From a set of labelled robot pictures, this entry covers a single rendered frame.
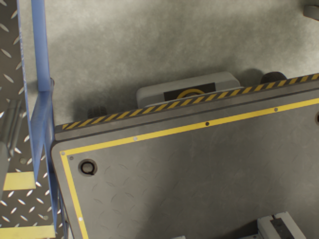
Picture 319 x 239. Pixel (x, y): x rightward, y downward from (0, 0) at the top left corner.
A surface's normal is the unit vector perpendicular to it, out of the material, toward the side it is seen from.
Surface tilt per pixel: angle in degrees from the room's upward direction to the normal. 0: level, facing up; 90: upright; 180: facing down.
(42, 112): 90
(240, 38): 0
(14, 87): 0
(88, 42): 0
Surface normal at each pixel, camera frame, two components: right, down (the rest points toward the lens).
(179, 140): 0.14, 0.32
